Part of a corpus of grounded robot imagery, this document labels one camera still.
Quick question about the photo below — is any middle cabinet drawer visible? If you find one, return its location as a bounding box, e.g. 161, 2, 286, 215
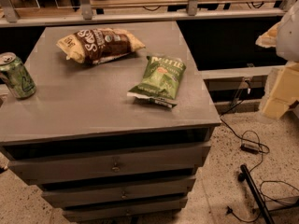
42, 175, 195, 208

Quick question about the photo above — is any brown and yellow chip bag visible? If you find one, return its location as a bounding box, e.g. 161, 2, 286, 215
57, 28, 145, 65

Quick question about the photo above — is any green jalapeno chip bag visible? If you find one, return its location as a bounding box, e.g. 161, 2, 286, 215
127, 55, 186, 108

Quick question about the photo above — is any cabinet drawer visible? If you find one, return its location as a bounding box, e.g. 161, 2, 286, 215
8, 142, 210, 185
42, 175, 195, 208
63, 195, 188, 222

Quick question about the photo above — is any black power adapter with cable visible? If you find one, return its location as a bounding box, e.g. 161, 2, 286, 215
220, 100, 271, 173

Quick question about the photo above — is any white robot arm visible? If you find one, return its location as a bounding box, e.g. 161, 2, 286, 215
255, 1, 299, 119

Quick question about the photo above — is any black stand leg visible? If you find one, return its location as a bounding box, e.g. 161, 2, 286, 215
238, 164, 275, 224

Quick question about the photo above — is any grey drawer cabinet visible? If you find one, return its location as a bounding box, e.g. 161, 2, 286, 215
0, 21, 220, 211

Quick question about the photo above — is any metal railing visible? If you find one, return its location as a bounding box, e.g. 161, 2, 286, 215
0, 0, 297, 28

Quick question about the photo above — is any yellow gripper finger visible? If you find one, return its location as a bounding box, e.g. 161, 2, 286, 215
261, 63, 299, 119
255, 22, 280, 49

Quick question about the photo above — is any top cabinet drawer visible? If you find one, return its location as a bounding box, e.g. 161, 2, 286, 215
8, 142, 210, 185

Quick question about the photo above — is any green soda can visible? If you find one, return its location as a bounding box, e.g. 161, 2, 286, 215
0, 52, 36, 99

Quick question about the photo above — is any bottom cabinet drawer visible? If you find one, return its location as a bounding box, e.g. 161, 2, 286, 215
63, 195, 188, 222

